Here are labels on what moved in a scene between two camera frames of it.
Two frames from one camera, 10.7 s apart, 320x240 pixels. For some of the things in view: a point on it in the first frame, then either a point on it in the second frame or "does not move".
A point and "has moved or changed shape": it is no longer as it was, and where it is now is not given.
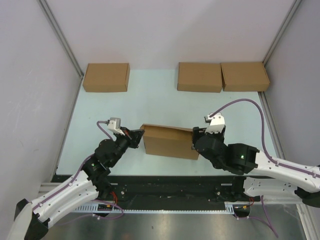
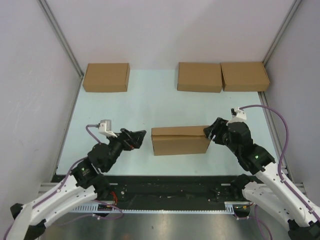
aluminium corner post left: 61,37 does not move
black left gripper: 135,135 does not move
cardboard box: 200,77 does not move
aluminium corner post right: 295,6 does not move
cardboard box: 169,141 has moved or changed shape
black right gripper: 197,132 to 214,129
